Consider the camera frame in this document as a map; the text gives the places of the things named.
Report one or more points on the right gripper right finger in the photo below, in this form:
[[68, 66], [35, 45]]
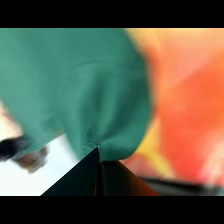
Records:
[[123, 181]]

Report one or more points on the green T-shirt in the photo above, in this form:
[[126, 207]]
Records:
[[76, 86]]

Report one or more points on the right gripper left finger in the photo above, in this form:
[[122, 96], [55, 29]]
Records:
[[81, 180]]

